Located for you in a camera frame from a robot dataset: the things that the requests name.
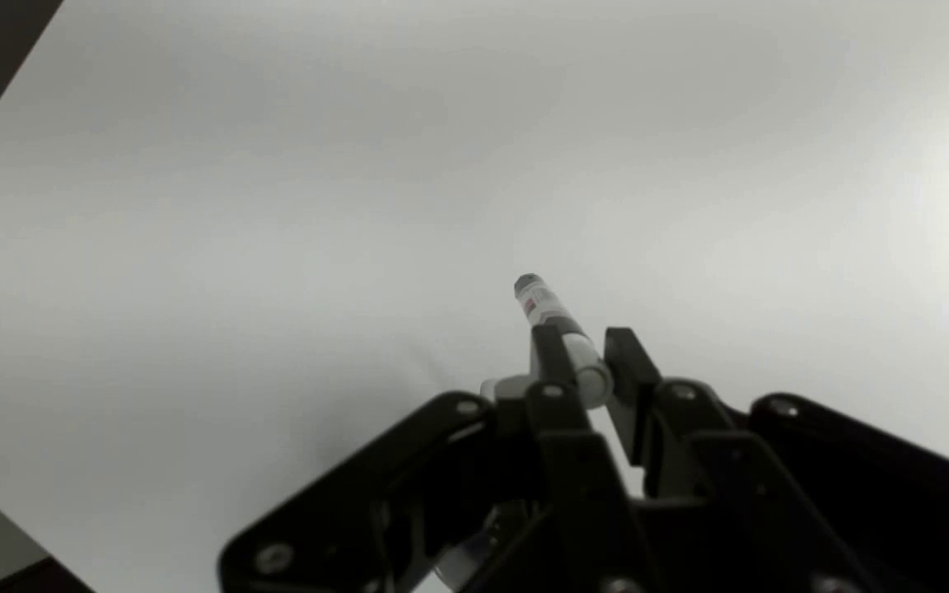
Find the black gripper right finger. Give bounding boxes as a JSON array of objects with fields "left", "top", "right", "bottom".
[{"left": 600, "top": 322, "right": 949, "bottom": 593}]

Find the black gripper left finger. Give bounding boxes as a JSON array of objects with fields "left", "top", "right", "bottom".
[{"left": 217, "top": 319, "right": 653, "bottom": 593}]

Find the grey marker pen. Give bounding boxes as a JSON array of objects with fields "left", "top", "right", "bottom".
[{"left": 512, "top": 271, "right": 617, "bottom": 413}]

